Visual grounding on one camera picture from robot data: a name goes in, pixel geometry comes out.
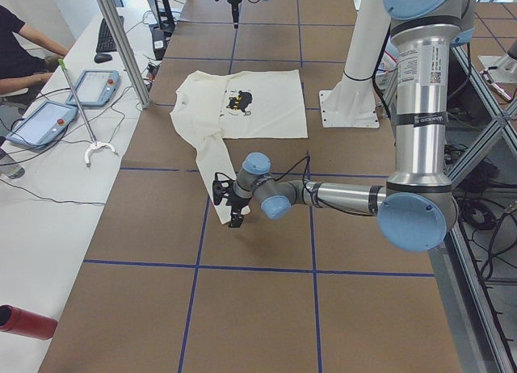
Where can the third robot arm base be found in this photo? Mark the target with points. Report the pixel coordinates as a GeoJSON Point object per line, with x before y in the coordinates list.
{"type": "Point", "coordinates": [500, 69]}

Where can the clear plastic bottle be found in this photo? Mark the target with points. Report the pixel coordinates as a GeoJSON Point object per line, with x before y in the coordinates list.
{"type": "Point", "coordinates": [9, 166]}

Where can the red water bottle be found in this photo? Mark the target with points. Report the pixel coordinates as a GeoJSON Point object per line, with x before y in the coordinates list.
{"type": "Point", "coordinates": [28, 324]}

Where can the teach pendant tablet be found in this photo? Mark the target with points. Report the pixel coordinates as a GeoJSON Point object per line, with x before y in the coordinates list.
{"type": "Point", "coordinates": [96, 87]}
{"type": "Point", "coordinates": [43, 125]}

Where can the metal reacher grabber stick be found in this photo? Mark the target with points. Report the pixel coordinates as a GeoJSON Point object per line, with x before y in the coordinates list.
{"type": "Point", "coordinates": [95, 144]}

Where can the near teach pendant tablet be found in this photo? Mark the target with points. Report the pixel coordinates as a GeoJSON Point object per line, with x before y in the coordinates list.
{"type": "Point", "coordinates": [43, 125]}

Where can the cream long-sleeve cat shirt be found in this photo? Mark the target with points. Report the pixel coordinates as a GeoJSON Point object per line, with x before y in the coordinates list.
{"type": "Point", "coordinates": [211, 108]}

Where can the black computer mouse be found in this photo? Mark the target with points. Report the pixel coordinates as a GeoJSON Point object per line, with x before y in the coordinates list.
{"type": "Point", "coordinates": [102, 57]}

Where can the seated person dark shirt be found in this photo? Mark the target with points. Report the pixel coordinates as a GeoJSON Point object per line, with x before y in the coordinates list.
{"type": "Point", "coordinates": [19, 69]}

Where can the far teach pendant tablet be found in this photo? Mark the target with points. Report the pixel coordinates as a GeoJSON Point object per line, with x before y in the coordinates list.
{"type": "Point", "coordinates": [96, 87]}

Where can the aluminium frame post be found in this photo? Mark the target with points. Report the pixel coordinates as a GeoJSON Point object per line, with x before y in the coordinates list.
{"type": "Point", "coordinates": [111, 16]}

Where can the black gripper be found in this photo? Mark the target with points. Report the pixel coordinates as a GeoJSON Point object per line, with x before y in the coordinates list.
{"type": "Point", "coordinates": [232, 2]}
{"type": "Point", "coordinates": [239, 203]}

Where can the black power adapter box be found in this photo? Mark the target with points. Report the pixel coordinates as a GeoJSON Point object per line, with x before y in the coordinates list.
{"type": "Point", "coordinates": [159, 44]}

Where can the black keyboard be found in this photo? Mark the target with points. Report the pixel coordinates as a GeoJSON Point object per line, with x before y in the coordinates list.
{"type": "Point", "coordinates": [106, 42]}

